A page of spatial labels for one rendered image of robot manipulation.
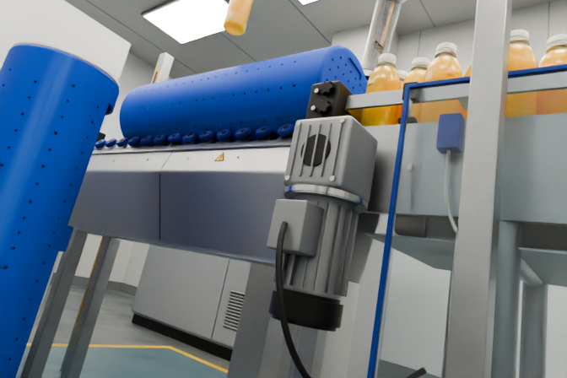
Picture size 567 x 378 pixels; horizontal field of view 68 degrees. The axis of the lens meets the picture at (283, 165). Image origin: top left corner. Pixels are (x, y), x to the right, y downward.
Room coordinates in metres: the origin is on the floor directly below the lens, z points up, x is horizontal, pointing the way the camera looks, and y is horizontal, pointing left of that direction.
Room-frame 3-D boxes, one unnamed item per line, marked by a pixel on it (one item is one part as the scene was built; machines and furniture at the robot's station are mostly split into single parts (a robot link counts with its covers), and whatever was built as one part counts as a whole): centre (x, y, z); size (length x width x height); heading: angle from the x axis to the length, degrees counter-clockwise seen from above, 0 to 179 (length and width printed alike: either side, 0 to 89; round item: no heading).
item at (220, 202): (1.66, 0.65, 0.79); 2.17 x 0.29 x 0.34; 51
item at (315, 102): (0.81, -0.08, 0.95); 0.10 x 0.07 x 0.10; 141
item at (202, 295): (3.49, 0.10, 0.72); 2.15 x 0.54 x 1.45; 49
